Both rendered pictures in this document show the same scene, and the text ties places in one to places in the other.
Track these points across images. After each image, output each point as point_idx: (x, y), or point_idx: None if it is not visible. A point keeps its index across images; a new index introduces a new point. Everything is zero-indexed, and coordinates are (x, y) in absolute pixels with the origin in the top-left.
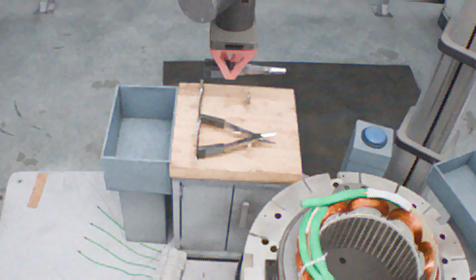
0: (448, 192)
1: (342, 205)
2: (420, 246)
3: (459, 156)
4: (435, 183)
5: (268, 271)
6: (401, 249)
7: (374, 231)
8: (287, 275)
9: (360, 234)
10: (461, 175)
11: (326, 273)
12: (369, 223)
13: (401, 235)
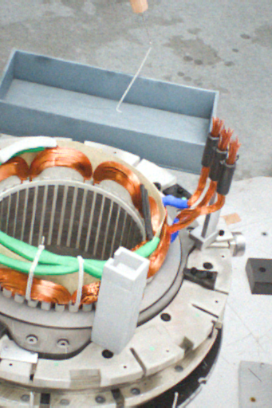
0: (37, 119)
1: None
2: (97, 174)
3: (6, 69)
4: (9, 121)
5: None
6: (71, 202)
7: (22, 209)
8: (7, 311)
9: (6, 227)
10: (21, 94)
11: (62, 257)
12: (13, 201)
13: (61, 184)
